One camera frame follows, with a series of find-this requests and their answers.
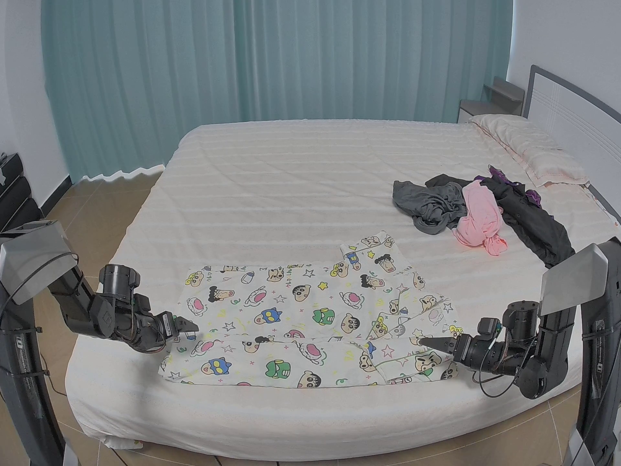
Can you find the grey bedside table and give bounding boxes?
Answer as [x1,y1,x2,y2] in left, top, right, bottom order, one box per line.
[458,77,526,124]

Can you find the black garment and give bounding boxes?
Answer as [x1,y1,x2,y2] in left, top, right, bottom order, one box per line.
[425,174,578,268]

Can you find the pale pink pillow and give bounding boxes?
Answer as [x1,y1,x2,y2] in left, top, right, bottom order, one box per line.
[467,115,590,186]

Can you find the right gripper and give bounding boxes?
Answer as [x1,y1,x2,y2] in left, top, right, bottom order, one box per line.
[451,333,506,373]

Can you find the dark grey garment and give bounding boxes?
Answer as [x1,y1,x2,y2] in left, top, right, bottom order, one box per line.
[392,180,469,236]

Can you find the black chest of drawers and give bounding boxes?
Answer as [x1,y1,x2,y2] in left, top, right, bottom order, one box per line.
[0,152,40,241]

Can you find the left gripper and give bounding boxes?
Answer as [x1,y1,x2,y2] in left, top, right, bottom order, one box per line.
[145,310,199,349]

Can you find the pink garment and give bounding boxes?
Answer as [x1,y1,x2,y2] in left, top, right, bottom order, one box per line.
[453,183,508,257]

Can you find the purple garment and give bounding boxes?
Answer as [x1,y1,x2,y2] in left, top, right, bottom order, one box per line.
[473,164,541,207]

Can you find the bed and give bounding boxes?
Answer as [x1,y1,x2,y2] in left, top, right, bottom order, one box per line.
[63,64,621,450]

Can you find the white printed pyjama top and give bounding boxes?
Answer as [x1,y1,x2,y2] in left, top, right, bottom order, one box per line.
[158,230,462,388]

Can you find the blue-green curtain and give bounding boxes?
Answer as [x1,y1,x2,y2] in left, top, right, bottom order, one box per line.
[41,0,516,181]

